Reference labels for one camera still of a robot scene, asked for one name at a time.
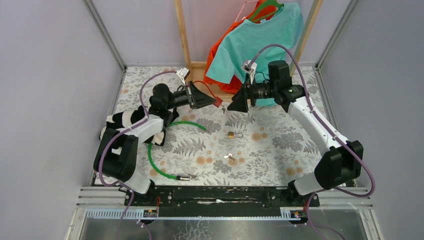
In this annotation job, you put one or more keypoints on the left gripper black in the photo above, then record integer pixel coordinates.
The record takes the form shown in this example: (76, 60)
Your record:
(197, 99)

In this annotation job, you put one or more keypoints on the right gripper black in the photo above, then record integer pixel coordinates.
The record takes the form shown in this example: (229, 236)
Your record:
(239, 100)

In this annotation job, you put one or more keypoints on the red cable lock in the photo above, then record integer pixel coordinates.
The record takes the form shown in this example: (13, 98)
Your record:
(218, 100)

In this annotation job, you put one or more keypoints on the brass padlock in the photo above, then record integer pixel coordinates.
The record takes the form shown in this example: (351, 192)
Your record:
(236, 135)

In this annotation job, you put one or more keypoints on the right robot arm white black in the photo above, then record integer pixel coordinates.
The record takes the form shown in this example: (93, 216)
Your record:
(338, 163)

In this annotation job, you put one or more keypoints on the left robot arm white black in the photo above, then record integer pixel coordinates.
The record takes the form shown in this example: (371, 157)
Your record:
(119, 141)

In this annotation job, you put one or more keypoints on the wooden clothes rack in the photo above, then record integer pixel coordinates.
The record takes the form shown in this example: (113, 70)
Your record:
(197, 67)

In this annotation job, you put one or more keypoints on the teal t-shirt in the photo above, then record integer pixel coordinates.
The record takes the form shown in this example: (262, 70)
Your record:
(244, 39)

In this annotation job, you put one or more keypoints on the floral table mat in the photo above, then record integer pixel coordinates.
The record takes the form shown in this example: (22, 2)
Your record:
(274, 150)

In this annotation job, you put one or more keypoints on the black white striped cloth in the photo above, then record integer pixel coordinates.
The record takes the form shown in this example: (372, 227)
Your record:
(127, 118)

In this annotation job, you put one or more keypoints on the green hanger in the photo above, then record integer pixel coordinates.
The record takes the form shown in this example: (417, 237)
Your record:
(266, 9)

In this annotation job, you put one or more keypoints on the pink hanger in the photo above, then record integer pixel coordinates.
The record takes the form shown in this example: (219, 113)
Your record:
(247, 7)

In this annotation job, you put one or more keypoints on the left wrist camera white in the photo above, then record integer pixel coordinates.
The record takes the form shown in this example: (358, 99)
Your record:
(183, 75)

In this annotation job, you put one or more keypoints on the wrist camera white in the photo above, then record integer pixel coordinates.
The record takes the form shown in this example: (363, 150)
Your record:
(250, 67)
(183, 75)

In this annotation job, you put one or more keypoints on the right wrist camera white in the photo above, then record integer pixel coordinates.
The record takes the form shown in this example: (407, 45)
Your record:
(250, 67)

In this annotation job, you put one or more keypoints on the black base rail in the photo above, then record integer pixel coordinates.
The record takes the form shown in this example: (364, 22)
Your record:
(219, 201)

